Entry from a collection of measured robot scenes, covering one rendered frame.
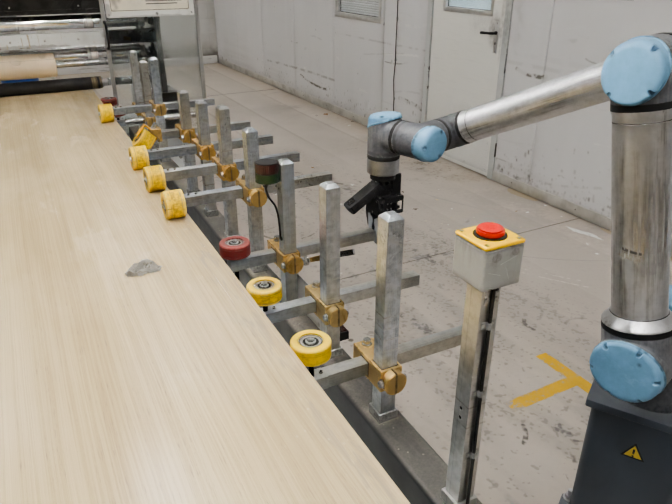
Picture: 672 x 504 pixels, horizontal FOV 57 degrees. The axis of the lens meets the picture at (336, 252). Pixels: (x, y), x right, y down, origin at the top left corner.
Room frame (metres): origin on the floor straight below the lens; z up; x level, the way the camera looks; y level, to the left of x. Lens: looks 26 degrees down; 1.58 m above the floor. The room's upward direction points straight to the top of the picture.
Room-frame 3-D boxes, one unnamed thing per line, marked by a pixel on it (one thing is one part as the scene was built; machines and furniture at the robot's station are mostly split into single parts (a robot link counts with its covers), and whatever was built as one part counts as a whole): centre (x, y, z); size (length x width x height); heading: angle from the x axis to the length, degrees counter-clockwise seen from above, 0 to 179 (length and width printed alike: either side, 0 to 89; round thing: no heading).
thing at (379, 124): (1.64, -0.13, 1.13); 0.10 x 0.09 x 0.12; 45
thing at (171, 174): (1.96, 0.35, 0.95); 0.50 x 0.04 x 0.04; 117
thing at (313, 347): (0.99, 0.05, 0.85); 0.08 x 0.08 x 0.11
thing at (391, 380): (1.04, -0.09, 0.81); 0.13 x 0.06 x 0.05; 27
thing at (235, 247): (1.45, 0.26, 0.85); 0.08 x 0.08 x 0.11
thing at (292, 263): (1.49, 0.14, 0.85); 0.13 x 0.06 x 0.05; 27
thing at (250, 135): (1.69, 0.24, 0.90); 0.03 x 0.03 x 0.48; 27
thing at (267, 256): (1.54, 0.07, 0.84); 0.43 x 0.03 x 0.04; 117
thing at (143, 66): (3.03, 0.92, 0.89); 0.03 x 0.03 x 0.48; 27
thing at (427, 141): (1.57, -0.22, 1.14); 0.12 x 0.12 x 0.09; 45
